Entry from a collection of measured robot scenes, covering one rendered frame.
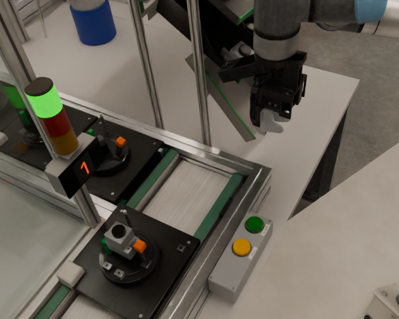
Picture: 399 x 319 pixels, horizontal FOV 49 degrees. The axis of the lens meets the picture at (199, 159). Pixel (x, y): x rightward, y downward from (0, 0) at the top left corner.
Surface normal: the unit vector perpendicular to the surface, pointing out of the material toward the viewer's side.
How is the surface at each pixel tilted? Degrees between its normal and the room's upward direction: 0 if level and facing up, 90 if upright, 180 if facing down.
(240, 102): 45
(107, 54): 0
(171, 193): 0
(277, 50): 90
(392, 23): 75
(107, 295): 0
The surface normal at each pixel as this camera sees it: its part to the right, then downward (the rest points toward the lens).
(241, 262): -0.08, -0.66
